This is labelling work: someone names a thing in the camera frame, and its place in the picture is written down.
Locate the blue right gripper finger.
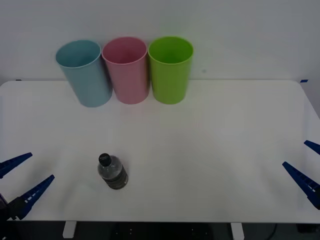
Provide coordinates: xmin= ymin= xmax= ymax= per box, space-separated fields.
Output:
xmin=303 ymin=140 xmax=320 ymax=156
xmin=281 ymin=161 xmax=320 ymax=211

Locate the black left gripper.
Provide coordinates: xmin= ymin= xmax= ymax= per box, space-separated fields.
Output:
xmin=0 ymin=152 xmax=56 ymax=222

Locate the clear bottle with dark label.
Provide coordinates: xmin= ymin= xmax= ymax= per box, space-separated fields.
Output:
xmin=97 ymin=152 xmax=129 ymax=190

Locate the white table leg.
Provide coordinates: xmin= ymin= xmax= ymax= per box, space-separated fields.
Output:
xmin=230 ymin=222 xmax=245 ymax=240
xmin=62 ymin=221 xmax=77 ymax=239

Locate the pale blue plastic bin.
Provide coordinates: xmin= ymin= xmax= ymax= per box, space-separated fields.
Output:
xmin=55 ymin=39 xmax=113 ymax=108

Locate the pink plastic bin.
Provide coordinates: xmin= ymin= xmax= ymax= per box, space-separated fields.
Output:
xmin=101 ymin=36 xmax=151 ymax=105

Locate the green plastic bin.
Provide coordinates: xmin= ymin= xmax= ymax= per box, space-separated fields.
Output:
xmin=147 ymin=35 xmax=194 ymax=105

